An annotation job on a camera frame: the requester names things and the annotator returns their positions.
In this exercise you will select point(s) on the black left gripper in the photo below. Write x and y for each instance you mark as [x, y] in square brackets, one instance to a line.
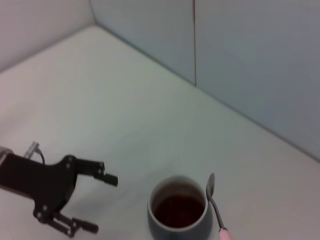
[37, 180]

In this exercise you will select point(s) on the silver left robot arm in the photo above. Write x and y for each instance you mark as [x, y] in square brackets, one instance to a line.
[3, 151]

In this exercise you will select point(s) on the grey mug with dark liquid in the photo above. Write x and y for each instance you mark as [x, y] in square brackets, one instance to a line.
[160, 222]

